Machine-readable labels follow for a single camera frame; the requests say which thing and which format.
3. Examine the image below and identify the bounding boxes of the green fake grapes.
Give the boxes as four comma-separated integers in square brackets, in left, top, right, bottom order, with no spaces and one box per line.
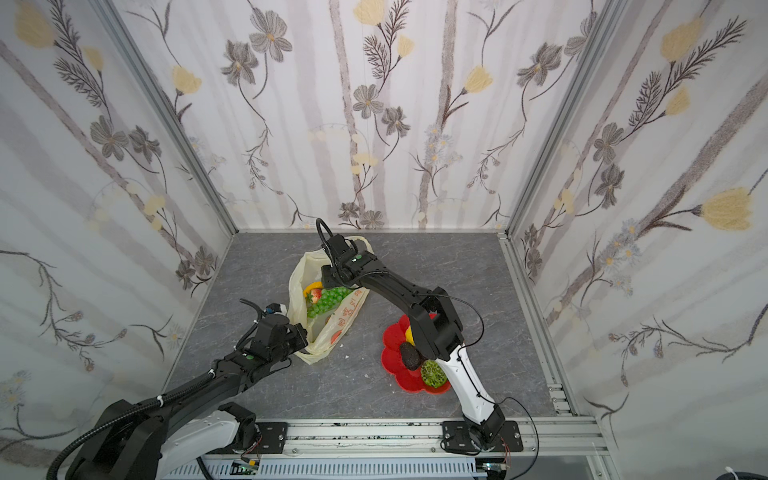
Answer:
[305,287,352,318]

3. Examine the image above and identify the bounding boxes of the yellow plastic bag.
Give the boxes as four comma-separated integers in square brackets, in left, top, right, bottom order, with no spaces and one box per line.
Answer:
[288,249,370,365]

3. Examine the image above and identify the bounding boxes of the red flower-shaped plate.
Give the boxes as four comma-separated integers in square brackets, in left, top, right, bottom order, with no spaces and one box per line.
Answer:
[380,315,451,395]

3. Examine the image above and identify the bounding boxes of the yellow fake lemon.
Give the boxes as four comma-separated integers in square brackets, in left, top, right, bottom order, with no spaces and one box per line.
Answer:
[405,327,415,346]

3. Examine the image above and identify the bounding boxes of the green bumpy fake fruit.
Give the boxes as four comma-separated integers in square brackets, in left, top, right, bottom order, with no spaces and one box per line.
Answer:
[420,360,448,389]

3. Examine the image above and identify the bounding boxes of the dark fake avocado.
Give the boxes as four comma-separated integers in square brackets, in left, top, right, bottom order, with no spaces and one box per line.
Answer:
[399,342,423,372]

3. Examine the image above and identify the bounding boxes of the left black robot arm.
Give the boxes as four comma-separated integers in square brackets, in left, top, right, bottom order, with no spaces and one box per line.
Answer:
[46,313,308,479]

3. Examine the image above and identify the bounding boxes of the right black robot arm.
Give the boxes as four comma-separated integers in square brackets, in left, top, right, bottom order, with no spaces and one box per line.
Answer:
[316,220,506,451]

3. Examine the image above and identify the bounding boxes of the yellow fake banana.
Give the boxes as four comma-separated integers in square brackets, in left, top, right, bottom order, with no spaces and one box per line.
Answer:
[303,281,323,297]

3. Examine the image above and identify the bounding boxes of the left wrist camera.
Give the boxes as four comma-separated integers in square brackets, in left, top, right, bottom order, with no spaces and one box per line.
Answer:
[264,303,288,316]

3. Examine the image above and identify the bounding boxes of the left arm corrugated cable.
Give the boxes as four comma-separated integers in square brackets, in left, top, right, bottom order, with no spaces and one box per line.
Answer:
[46,374,214,480]

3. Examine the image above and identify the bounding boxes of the white perforated cable duct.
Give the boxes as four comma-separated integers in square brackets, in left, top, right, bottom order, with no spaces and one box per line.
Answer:
[165,458,487,479]

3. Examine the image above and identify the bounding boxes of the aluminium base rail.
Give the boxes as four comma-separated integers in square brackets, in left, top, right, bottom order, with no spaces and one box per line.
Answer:
[204,417,620,479]

